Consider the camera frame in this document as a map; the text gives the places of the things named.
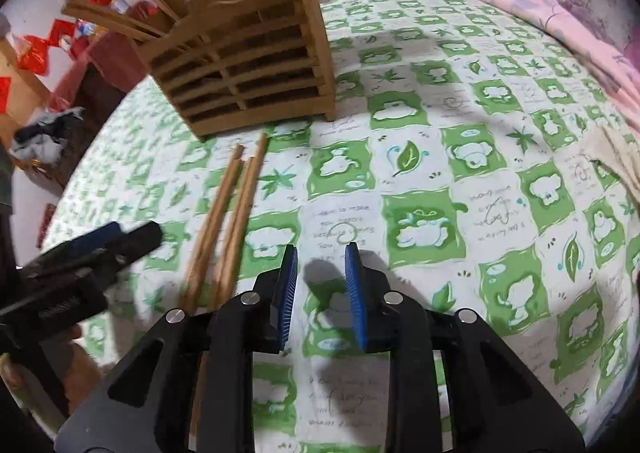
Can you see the red cardboard box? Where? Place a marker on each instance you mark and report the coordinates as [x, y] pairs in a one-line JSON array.
[[46, 225]]

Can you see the grey jacket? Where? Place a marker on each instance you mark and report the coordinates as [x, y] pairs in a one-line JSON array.
[[47, 130]]

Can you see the red plastic bag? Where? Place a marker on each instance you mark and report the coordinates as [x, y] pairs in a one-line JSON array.
[[34, 55]]

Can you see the beige cloth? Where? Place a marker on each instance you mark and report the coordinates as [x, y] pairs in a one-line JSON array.
[[615, 158]]

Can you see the pink floral blanket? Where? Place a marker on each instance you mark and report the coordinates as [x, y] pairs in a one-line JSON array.
[[565, 28]]

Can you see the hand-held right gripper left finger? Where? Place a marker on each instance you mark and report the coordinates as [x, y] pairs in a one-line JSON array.
[[285, 293]]

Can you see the brown wooden chopstick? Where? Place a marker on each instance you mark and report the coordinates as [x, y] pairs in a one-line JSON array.
[[220, 228], [247, 208], [235, 228], [215, 218]]

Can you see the table with red cover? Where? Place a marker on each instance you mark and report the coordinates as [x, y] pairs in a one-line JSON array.
[[95, 68]]

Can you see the green checked bedsheet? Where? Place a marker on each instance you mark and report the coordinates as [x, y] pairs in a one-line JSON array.
[[425, 158]]

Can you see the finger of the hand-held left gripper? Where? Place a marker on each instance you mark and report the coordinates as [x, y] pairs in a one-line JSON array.
[[87, 240], [135, 245]]

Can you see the red diamond paper decoration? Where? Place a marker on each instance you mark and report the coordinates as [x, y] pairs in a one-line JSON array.
[[4, 95], [61, 33]]

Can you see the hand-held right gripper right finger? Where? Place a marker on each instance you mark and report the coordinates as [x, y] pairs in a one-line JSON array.
[[356, 298]]

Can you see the person's left hand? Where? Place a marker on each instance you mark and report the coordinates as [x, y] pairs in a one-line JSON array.
[[80, 365]]

